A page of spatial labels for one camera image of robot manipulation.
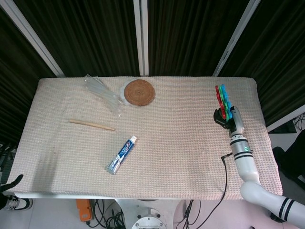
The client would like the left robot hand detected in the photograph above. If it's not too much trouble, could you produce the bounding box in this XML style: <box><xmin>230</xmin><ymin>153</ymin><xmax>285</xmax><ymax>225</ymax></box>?
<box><xmin>0</xmin><ymin>174</ymin><xmax>24</xmax><ymax>193</ymax></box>

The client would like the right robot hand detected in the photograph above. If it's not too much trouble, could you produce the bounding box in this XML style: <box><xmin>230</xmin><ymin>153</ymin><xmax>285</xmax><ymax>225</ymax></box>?
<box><xmin>213</xmin><ymin>104</ymin><xmax>246</xmax><ymax>138</ymax></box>

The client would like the hand-shaped plastic clapper toy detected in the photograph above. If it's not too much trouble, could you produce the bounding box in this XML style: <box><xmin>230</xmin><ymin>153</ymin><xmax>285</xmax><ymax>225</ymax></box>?
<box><xmin>215</xmin><ymin>84</ymin><xmax>233</xmax><ymax>120</ymax></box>

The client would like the round metal robot base flange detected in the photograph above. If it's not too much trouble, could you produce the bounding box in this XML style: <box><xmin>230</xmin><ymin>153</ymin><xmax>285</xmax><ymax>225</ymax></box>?
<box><xmin>131</xmin><ymin>207</ymin><xmax>168</xmax><ymax>229</ymax></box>

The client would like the white black sneaker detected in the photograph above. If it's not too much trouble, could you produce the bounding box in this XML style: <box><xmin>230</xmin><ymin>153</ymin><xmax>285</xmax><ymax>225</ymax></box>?
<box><xmin>4</xmin><ymin>195</ymin><xmax>33</xmax><ymax>211</ymax></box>

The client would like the beige waffle tablecloth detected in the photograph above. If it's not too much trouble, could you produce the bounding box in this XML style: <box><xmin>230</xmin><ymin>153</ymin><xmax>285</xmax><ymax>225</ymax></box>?
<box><xmin>4</xmin><ymin>76</ymin><xmax>284</xmax><ymax>200</ymax></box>

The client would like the orange handheld controller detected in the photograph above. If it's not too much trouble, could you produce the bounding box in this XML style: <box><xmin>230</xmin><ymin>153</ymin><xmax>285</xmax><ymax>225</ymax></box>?
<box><xmin>76</xmin><ymin>199</ymin><xmax>93</xmax><ymax>222</ymax></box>

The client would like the black pleated curtain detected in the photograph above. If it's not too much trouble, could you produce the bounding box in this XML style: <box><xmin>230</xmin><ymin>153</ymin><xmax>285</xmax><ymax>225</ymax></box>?
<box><xmin>13</xmin><ymin>0</ymin><xmax>140</xmax><ymax>77</ymax></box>
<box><xmin>219</xmin><ymin>0</ymin><xmax>305</xmax><ymax>127</ymax></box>
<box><xmin>0</xmin><ymin>7</ymin><xmax>57</xmax><ymax>146</ymax></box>
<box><xmin>147</xmin><ymin>0</ymin><xmax>251</xmax><ymax>77</ymax></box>

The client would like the thin wooden stick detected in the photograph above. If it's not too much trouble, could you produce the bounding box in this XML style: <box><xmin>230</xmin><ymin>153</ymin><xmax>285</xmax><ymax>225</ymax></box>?
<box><xmin>69</xmin><ymin>118</ymin><xmax>116</xmax><ymax>131</ymax></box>

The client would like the round woven rattan coaster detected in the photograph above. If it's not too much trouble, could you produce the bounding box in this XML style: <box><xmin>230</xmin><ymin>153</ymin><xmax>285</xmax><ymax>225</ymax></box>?
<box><xmin>123</xmin><ymin>80</ymin><xmax>156</xmax><ymax>107</ymax></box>

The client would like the blue white toothpaste tube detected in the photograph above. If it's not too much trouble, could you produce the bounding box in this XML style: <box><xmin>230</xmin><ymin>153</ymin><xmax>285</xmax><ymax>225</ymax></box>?
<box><xmin>104</xmin><ymin>135</ymin><xmax>138</xmax><ymax>175</ymax></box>

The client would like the white plastic disc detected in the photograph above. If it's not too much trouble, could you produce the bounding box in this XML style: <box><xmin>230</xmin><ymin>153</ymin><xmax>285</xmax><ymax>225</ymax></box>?
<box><xmin>118</xmin><ymin>81</ymin><xmax>134</xmax><ymax>107</ymax></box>

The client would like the bag of clear plastic sticks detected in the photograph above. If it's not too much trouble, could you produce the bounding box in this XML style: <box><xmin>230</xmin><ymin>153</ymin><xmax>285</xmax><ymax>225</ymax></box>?
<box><xmin>83</xmin><ymin>73</ymin><xmax>124</xmax><ymax>117</ymax></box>

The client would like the white frame rail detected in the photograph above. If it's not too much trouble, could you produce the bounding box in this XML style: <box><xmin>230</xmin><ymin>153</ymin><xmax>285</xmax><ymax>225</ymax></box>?
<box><xmin>266</xmin><ymin>114</ymin><xmax>305</xmax><ymax>132</ymax></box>

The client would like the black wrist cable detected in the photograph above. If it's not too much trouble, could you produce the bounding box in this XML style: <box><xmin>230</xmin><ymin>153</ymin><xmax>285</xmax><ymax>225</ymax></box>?
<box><xmin>176</xmin><ymin>152</ymin><xmax>233</xmax><ymax>229</ymax></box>

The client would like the white frame post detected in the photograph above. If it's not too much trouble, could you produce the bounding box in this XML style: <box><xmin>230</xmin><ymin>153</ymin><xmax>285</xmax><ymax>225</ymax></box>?
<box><xmin>212</xmin><ymin>0</ymin><xmax>262</xmax><ymax>77</ymax></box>
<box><xmin>133</xmin><ymin>0</ymin><xmax>150</xmax><ymax>77</ymax></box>
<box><xmin>0</xmin><ymin>0</ymin><xmax>66</xmax><ymax>77</ymax></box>

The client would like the black cable bundle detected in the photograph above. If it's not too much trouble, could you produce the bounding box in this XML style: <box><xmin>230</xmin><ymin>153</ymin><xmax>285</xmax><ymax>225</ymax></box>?
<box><xmin>86</xmin><ymin>199</ymin><xmax>131</xmax><ymax>229</ymax></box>

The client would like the black cable pair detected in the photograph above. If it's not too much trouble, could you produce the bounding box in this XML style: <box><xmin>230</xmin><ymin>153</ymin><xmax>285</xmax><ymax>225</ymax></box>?
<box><xmin>182</xmin><ymin>199</ymin><xmax>201</xmax><ymax>229</ymax></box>

